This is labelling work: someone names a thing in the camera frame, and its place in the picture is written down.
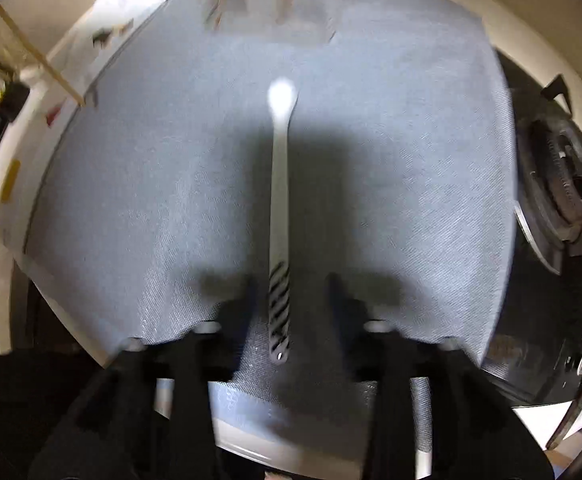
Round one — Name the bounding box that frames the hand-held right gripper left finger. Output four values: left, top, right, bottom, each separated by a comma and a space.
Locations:
33, 277, 262, 480

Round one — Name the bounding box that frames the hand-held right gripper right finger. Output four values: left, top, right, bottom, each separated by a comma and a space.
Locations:
326, 272, 554, 480

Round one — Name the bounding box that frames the white spoon striped handle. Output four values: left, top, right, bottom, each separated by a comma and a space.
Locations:
266, 77, 299, 363

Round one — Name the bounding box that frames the clear plastic utensil holder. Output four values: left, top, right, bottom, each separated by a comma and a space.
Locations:
171, 0, 342, 46

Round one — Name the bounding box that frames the grey woven placemat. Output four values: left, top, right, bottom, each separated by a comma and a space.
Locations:
23, 0, 519, 461

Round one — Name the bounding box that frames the black gas stove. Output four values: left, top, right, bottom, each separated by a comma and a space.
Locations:
481, 45, 582, 456

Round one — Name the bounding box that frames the white printed tablecloth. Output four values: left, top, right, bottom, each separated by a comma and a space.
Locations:
0, 0, 452, 480

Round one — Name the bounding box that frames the gas stove burner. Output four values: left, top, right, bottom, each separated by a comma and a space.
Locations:
516, 115, 582, 261

